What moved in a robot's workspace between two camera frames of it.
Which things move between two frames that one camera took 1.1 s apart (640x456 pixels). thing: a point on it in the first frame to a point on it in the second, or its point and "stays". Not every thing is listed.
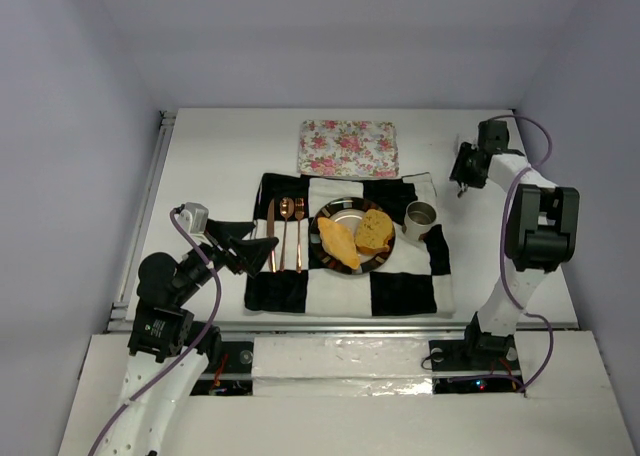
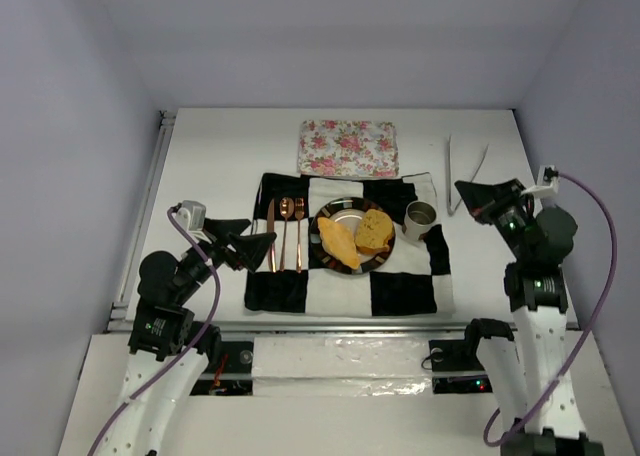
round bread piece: (373, 233) stays
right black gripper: (463, 171) to (495, 202)
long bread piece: (339, 242) stays
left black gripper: (220, 247) stays
